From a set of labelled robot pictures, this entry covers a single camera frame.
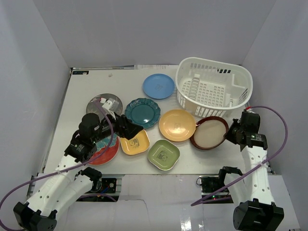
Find black label sticker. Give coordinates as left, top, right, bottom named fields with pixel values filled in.
left=72, top=70, right=89, bottom=75

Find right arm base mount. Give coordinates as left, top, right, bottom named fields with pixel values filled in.
left=196, top=175, right=233, bottom=204

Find green square panda dish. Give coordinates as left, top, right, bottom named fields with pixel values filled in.
left=147, top=139, right=180, bottom=171

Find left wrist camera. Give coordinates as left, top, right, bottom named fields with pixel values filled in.
left=100, top=98, right=122, bottom=114

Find light blue round plate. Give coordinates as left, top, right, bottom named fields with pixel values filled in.
left=142, top=73, right=175, bottom=100

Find orange round plate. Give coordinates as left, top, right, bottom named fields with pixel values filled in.
left=159, top=109, right=196, bottom=142

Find red teal flower plate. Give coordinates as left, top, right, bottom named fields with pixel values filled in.
left=89, top=134, right=119, bottom=166

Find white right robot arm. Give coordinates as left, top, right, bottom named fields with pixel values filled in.
left=217, top=111, right=284, bottom=231

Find teal scalloped plate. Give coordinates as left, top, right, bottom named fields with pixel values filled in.
left=124, top=98, right=161, bottom=129

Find grey reindeer plate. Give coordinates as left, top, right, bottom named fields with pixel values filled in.
left=86, top=93, right=123, bottom=120

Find yellow square panda dish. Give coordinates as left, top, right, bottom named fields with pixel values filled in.
left=120, top=130, right=150, bottom=155

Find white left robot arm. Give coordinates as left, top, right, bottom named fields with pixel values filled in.
left=13, top=113, right=143, bottom=231

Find dark red rimmed plate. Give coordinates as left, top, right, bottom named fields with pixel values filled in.
left=190, top=116, right=229, bottom=150

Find paper sheets behind table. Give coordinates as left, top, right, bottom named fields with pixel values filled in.
left=134, top=64, right=178, bottom=70

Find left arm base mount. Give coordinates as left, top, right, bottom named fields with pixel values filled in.
left=77, top=178, right=119, bottom=202

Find white plastic dish bin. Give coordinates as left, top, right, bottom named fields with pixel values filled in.
left=175, top=57, right=253, bottom=118

